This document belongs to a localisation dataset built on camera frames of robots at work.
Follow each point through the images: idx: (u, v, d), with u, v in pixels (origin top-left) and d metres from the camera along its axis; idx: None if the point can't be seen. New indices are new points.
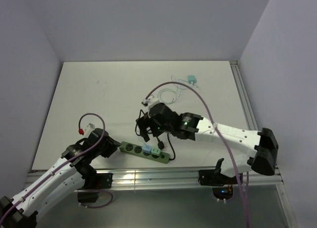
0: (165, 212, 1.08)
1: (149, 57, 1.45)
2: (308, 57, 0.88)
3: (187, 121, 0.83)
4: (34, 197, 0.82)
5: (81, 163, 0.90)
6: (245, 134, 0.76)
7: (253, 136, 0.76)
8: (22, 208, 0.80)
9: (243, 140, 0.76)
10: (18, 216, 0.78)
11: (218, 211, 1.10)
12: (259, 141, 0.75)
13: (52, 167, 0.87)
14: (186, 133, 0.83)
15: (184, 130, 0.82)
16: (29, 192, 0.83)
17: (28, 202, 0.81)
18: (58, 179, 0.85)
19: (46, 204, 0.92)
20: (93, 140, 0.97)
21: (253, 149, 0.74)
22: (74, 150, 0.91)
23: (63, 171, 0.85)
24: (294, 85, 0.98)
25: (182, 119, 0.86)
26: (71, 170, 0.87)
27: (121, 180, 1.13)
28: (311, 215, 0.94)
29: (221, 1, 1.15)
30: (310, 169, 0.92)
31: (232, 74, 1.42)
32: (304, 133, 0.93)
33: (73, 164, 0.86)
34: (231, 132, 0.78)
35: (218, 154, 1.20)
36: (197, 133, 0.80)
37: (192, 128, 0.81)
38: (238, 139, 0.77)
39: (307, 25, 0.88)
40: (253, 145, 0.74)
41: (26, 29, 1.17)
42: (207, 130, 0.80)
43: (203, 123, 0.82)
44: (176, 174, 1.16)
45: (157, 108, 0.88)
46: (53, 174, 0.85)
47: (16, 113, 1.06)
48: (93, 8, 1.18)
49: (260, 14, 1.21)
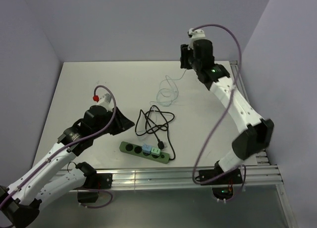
0: (165, 212, 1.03)
1: (151, 57, 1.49)
2: (305, 46, 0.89)
3: (216, 70, 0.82)
4: (30, 185, 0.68)
5: (80, 148, 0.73)
6: (250, 111, 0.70)
7: (255, 117, 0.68)
8: (19, 198, 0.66)
9: (243, 115, 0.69)
10: (15, 206, 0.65)
11: (218, 212, 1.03)
12: (256, 123, 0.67)
13: (48, 154, 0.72)
14: (206, 77, 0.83)
15: (207, 72, 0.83)
16: (26, 180, 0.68)
17: (25, 192, 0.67)
18: (56, 165, 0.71)
19: (50, 194, 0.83)
20: (89, 121, 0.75)
21: (244, 126, 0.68)
22: (72, 133, 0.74)
23: (60, 158, 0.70)
24: (290, 76, 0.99)
25: (212, 67, 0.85)
26: (69, 156, 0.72)
27: (121, 181, 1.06)
28: (309, 213, 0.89)
29: (217, 2, 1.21)
30: (309, 163, 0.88)
31: (231, 73, 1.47)
32: (303, 123, 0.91)
33: (71, 149, 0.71)
34: (240, 103, 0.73)
35: (219, 154, 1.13)
36: (215, 84, 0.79)
37: (214, 78, 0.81)
38: (240, 110, 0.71)
39: (302, 19, 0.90)
40: (246, 123, 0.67)
41: (29, 28, 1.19)
42: (223, 87, 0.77)
43: (228, 80, 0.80)
44: (178, 173, 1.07)
45: (206, 42, 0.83)
46: (50, 160, 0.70)
47: (18, 112, 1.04)
48: (95, 9, 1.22)
49: (255, 14, 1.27)
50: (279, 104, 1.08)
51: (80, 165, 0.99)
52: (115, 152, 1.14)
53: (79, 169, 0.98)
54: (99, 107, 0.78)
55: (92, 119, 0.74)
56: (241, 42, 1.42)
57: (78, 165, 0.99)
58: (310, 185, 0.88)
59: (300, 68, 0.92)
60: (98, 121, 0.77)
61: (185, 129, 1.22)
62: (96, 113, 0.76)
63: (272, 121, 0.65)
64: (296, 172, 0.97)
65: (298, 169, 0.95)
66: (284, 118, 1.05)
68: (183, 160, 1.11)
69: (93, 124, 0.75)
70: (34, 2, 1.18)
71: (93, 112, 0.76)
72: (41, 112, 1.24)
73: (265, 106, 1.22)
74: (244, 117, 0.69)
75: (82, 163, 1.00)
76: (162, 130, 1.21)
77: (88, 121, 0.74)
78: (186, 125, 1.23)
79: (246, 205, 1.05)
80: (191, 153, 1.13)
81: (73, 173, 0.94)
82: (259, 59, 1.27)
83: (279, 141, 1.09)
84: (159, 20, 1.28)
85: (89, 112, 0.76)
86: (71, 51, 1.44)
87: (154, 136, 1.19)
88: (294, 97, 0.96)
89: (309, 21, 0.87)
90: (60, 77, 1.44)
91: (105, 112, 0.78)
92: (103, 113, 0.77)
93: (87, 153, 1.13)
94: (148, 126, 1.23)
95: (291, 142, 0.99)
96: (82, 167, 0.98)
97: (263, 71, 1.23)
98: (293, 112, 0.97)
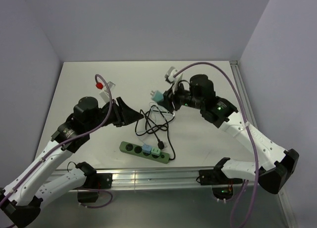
0: (165, 212, 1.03)
1: (150, 57, 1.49)
2: (306, 46, 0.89)
3: (221, 107, 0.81)
4: (26, 187, 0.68)
5: (76, 144, 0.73)
6: (271, 146, 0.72)
7: (278, 152, 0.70)
8: (15, 200, 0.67)
9: (266, 152, 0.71)
10: (12, 208, 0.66)
11: (218, 212, 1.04)
12: (281, 158, 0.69)
13: (42, 153, 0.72)
14: (214, 116, 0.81)
15: (213, 111, 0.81)
16: (21, 181, 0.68)
17: (21, 193, 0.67)
18: (51, 164, 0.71)
19: (50, 193, 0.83)
20: (80, 116, 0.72)
21: (272, 164, 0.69)
22: (66, 129, 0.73)
23: (54, 157, 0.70)
24: (291, 76, 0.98)
25: (216, 103, 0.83)
26: (64, 154, 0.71)
27: (121, 181, 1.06)
28: (310, 213, 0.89)
29: (217, 2, 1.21)
30: (310, 163, 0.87)
31: (231, 72, 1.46)
32: (303, 123, 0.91)
33: (65, 147, 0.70)
34: (260, 139, 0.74)
35: (219, 154, 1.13)
36: (227, 122, 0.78)
37: (223, 116, 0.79)
38: (262, 147, 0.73)
39: (303, 18, 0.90)
40: (274, 160, 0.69)
41: (29, 28, 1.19)
42: (237, 125, 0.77)
43: (238, 117, 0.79)
44: (178, 173, 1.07)
45: (201, 79, 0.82)
46: (44, 160, 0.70)
47: (18, 112, 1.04)
48: (95, 8, 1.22)
49: (255, 14, 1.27)
50: (280, 104, 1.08)
51: (80, 165, 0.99)
52: (115, 152, 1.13)
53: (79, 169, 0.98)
54: (89, 100, 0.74)
55: (82, 114, 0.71)
56: (241, 42, 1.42)
57: (79, 164, 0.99)
58: (311, 186, 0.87)
59: (301, 68, 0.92)
60: (89, 114, 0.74)
61: (185, 129, 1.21)
62: (85, 108, 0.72)
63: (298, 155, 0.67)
64: (296, 172, 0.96)
65: (299, 169, 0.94)
66: (284, 118, 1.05)
68: (183, 160, 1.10)
69: (84, 118, 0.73)
70: (33, 2, 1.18)
71: (82, 106, 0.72)
72: (41, 113, 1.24)
73: (265, 106, 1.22)
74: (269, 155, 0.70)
75: (82, 163, 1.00)
76: (162, 130, 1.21)
77: (79, 117, 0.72)
78: (186, 125, 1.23)
79: (246, 205, 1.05)
80: (191, 153, 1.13)
81: (73, 172, 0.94)
82: (259, 59, 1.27)
83: (280, 141, 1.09)
84: (159, 20, 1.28)
85: (79, 107, 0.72)
86: (71, 51, 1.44)
87: (154, 135, 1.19)
88: (295, 97, 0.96)
89: (309, 21, 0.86)
90: (60, 76, 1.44)
91: (95, 104, 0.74)
92: (93, 106, 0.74)
93: (87, 153, 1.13)
94: (148, 126, 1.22)
95: (291, 142, 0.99)
96: (82, 167, 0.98)
97: (263, 71, 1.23)
98: (293, 112, 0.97)
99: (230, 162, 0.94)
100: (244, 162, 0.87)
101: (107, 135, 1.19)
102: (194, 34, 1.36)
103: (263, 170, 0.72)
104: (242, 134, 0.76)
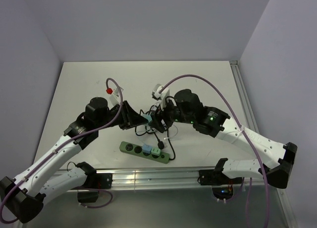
0: (165, 212, 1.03)
1: (150, 57, 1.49)
2: (305, 47, 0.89)
3: (213, 117, 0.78)
4: (37, 176, 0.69)
5: (86, 141, 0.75)
6: (270, 144, 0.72)
7: (280, 150, 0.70)
8: (26, 188, 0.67)
9: (268, 152, 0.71)
10: (22, 196, 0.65)
11: (218, 212, 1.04)
12: (284, 155, 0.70)
13: (55, 146, 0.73)
14: (208, 128, 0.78)
15: (207, 123, 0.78)
16: (32, 171, 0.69)
17: (32, 182, 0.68)
18: (63, 157, 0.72)
19: (52, 190, 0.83)
20: (92, 116, 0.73)
21: (276, 162, 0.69)
22: (78, 126, 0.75)
23: (66, 149, 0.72)
24: (291, 76, 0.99)
25: (207, 114, 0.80)
26: (75, 148, 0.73)
27: (121, 181, 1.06)
28: (310, 213, 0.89)
29: (217, 2, 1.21)
30: (310, 163, 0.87)
31: (231, 73, 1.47)
32: (304, 123, 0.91)
33: (77, 142, 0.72)
34: (259, 141, 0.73)
35: (219, 154, 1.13)
36: (223, 132, 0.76)
37: (218, 127, 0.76)
38: (262, 148, 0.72)
39: (302, 19, 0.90)
40: (278, 159, 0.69)
41: (29, 28, 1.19)
42: (233, 131, 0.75)
43: (234, 124, 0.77)
44: (179, 173, 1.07)
45: (186, 94, 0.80)
46: (57, 152, 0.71)
47: (18, 112, 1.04)
48: (95, 9, 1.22)
49: (255, 15, 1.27)
50: (280, 104, 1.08)
51: (80, 165, 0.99)
52: (115, 152, 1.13)
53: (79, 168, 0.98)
54: (99, 100, 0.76)
55: (93, 113, 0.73)
56: (241, 42, 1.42)
57: (78, 164, 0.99)
58: (310, 186, 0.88)
59: (301, 68, 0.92)
60: (100, 114, 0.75)
61: (185, 130, 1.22)
62: (96, 106, 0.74)
63: (293, 148, 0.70)
64: (296, 172, 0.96)
65: (298, 169, 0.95)
66: (284, 118, 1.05)
68: (184, 160, 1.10)
69: (94, 117, 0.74)
70: (34, 2, 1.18)
71: (93, 105, 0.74)
72: (41, 112, 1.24)
73: (265, 107, 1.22)
74: (271, 154, 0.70)
75: (82, 163, 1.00)
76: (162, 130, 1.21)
77: (89, 116, 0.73)
78: (186, 126, 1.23)
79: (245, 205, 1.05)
80: (191, 153, 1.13)
81: (75, 170, 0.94)
82: (260, 59, 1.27)
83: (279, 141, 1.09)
84: (159, 20, 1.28)
85: (90, 106, 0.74)
86: (71, 51, 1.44)
87: (154, 135, 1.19)
88: (295, 97, 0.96)
89: (309, 22, 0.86)
90: (60, 76, 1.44)
91: (106, 105, 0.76)
92: (104, 105, 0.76)
93: (87, 153, 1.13)
94: None
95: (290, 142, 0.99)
96: (82, 167, 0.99)
97: (263, 71, 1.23)
98: (293, 112, 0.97)
99: (230, 163, 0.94)
100: (243, 162, 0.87)
101: (107, 135, 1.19)
102: (194, 33, 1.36)
103: (268, 168, 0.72)
104: (240, 139, 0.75)
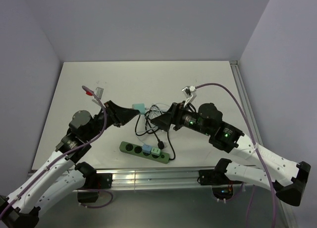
0: (165, 212, 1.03)
1: (150, 57, 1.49)
2: (306, 46, 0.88)
3: (229, 134, 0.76)
4: (30, 194, 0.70)
5: (79, 156, 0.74)
6: (284, 163, 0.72)
7: (292, 169, 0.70)
8: (19, 207, 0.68)
9: (280, 170, 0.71)
10: (15, 214, 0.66)
11: (217, 212, 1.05)
12: (296, 173, 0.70)
13: (47, 162, 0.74)
14: (224, 144, 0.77)
15: (224, 139, 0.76)
16: (25, 189, 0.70)
17: (25, 201, 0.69)
18: (55, 173, 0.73)
19: (48, 200, 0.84)
20: (78, 132, 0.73)
21: (289, 180, 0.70)
22: (69, 141, 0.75)
23: (58, 165, 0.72)
24: (291, 76, 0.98)
25: (222, 129, 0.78)
26: (67, 163, 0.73)
27: (121, 181, 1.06)
28: (310, 213, 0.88)
29: (217, 2, 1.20)
30: (310, 163, 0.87)
31: (231, 73, 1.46)
32: (304, 123, 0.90)
33: (69, 157, 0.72)
34: (272, 159, 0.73)
35: (219, 154, 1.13)
36: (237, 149, 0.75)
37: (234, 144, 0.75)
38: (275, 166, 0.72)
39: (302, 18, 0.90)
40: (290, 177, 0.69)
41: (29, 28, 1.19)
42: (246, 149, 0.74)
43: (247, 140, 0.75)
44: (178, 173, 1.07)
45: (208, 110, 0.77)
46: (48, 169, 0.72)
47: (18, 112, 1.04)
48: (94, 9, 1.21)
49: (255, 14, 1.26)
50: (280, 104, 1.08)
51: (80, 165, 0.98)
52: (115, 152, 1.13)
53: (79, 169, 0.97)
54: (83, 114, 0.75)
55: (78, 128, 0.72)
56: (242, 42, 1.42)
57: (77, 164, 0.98)
58: (310, 186, 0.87)
59: (301, 68, 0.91)
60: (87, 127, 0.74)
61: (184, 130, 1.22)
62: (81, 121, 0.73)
63: (307, 167, 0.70)
64: None
65: None
66: (284, 117, 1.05)
68: (183, 160, 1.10)
69: (81, 132, 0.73)
70: (34, 1, 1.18)
71: (76, 121, 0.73)
72: (41, 113, 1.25)
73: (265, 107, 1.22)
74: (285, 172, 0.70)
75: (82, 163, 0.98)
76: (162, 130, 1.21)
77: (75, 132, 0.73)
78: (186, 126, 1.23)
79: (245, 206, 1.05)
80: (191, 153, 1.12)
81: (72, 174, 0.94)
82: (260, 59, 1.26)
83: (279, 142, 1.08)
84: (159, 20, 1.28)
85: (74, 122, 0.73)
86: (71, 51, 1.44)
87: (154, 135, 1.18)
88: (295, 97, 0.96)
89: (310, 21, 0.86)
90: (60, 76, 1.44)
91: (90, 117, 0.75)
92: (87, 119, 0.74)
93: (87, 153, 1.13)
94: (148, 126, 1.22)
95: (290, 142, 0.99)
96: (82, 167, 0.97)
97: (263, 71, 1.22)
98: (293, 112, 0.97)
99: (234, 166, 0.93)
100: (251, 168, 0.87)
101: (107, 135, 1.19)
102: (194, 33, 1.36)
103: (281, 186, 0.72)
104: (253, 157, 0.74)
